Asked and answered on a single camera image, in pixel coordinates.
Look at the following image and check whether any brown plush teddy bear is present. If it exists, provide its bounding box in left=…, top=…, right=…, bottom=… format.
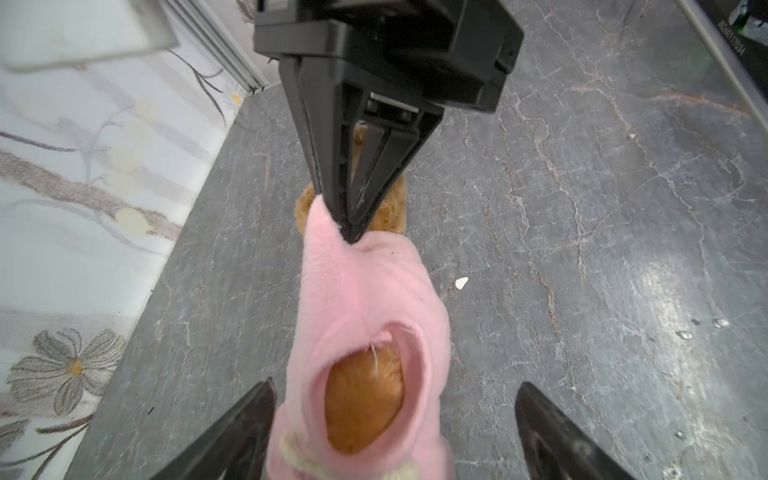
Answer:
left=294, top=123, right=407, bottom=455

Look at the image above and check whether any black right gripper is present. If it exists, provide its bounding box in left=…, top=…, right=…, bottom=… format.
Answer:
left=253, top=1, right=524, bottom=244

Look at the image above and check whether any pink bear hoodie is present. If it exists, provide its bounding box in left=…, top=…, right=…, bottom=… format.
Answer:
left=266, top=198, right=455, bottom=479

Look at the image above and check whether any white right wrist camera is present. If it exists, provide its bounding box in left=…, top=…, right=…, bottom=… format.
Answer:
left=1, top=0, right=178, bottom=72

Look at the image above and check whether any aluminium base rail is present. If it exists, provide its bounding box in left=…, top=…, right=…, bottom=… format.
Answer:
left=678, top=0, right=767, bottom=130

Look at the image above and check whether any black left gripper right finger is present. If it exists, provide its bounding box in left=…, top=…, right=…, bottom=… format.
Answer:
left=515, top=382, right=633, bottom=480

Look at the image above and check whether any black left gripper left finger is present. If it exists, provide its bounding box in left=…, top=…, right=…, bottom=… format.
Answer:
left=152, top=378, right=277, bottom=480

